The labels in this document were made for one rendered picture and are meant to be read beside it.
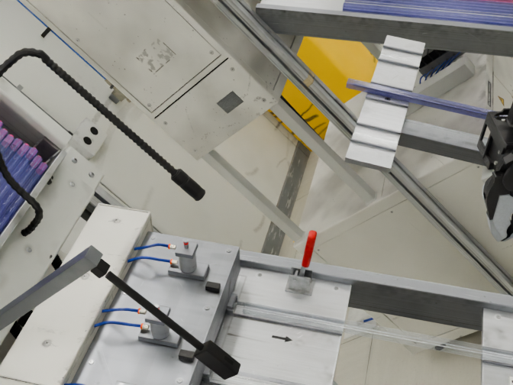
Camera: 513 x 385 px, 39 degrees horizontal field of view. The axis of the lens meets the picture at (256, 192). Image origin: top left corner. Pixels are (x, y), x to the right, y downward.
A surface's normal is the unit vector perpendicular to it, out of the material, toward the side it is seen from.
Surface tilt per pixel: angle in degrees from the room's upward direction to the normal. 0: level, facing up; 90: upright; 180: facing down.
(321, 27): 90
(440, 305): 90
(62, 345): 45
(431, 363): 0
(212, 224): 90
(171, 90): 90
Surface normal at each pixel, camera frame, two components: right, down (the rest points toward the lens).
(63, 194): 0.68, -0.43
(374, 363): -0.69, -0.64
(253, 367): -0.01, -0.75
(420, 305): -0.24, 0.65
